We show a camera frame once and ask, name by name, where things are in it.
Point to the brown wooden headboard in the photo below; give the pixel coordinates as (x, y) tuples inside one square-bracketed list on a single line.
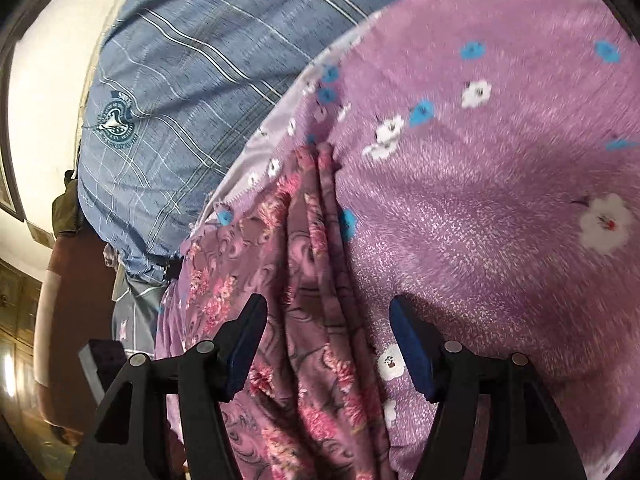
[(75, 310)]

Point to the dark framed wall picture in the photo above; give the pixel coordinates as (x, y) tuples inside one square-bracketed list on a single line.
[(9, 160)]

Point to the mauve pink floral garment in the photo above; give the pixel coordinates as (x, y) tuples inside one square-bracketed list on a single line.
[(310, 270)]

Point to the grey bed sheet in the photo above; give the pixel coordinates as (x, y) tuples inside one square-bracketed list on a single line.
[(135, 310)]

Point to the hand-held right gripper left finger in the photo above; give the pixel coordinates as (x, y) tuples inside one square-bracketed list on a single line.
[(245, 357)]

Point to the purple flower print blanket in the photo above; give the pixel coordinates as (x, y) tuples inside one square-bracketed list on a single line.
[(475, 185)]

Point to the olive green bag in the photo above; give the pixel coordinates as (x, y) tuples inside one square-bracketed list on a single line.
[(67, 205)]

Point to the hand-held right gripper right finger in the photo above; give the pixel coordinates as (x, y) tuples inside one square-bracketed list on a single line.
[(416, 357)]

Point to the wooden cabinet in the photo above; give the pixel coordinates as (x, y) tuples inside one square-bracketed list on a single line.
[(17, 340)]

